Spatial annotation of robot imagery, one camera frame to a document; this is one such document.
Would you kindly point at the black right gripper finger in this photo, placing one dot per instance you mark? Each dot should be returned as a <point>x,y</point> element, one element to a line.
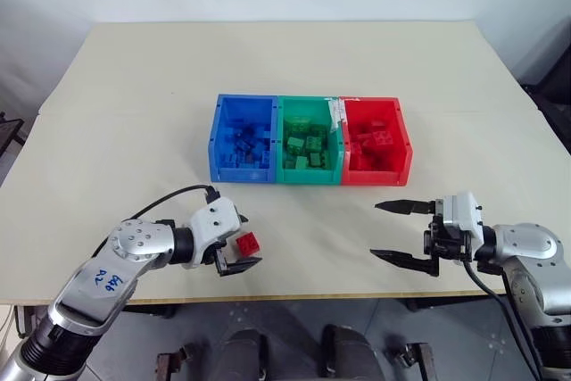
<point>410,260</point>
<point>408,207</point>

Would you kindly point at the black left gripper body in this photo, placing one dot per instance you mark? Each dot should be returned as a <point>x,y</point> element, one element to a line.
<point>219,248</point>

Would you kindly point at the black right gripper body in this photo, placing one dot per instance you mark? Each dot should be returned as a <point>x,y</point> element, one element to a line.
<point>446,240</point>

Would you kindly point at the red toy brick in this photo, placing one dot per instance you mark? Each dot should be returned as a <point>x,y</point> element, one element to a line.
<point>384,138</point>
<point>248,244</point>
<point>378,123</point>

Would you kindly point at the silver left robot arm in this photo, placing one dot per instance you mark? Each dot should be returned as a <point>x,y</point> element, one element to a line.
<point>96,283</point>

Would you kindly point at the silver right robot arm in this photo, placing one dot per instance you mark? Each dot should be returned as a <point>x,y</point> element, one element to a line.
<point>531,260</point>

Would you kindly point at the blue toy brick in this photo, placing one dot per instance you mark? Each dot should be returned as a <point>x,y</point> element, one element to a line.
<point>232,132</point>
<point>246,139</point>
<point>262,152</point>
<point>234,160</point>

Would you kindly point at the red plastic bin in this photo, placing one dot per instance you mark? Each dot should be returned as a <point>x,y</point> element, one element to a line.
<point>374,144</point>

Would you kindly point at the blue plastic bin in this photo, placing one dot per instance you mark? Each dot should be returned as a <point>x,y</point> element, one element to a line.
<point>243,140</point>

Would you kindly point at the green toy brick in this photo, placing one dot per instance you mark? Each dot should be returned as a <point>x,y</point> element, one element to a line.
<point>320,130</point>
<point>317,160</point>
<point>314,143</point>
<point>295,144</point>
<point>300,123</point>
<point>302,163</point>

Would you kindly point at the dark rounded shape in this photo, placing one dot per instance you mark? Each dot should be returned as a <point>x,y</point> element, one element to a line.
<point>244,356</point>
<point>350,354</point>

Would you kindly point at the green plastic bin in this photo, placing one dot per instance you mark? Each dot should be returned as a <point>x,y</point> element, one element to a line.
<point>308,144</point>

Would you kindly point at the white tape strip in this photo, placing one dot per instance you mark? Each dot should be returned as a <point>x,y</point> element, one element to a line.
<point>335,115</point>

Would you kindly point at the black chair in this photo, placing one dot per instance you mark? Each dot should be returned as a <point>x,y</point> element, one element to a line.
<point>557,68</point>

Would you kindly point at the dark metal stand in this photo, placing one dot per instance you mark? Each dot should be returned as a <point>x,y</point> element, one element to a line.
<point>11,131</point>

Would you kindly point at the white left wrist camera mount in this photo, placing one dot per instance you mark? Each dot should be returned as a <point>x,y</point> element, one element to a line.
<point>214,220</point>

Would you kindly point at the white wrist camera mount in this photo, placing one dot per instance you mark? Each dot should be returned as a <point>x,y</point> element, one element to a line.
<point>214,220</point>
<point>464,216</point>

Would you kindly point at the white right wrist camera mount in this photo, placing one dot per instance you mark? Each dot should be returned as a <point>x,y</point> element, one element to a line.
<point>464,216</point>

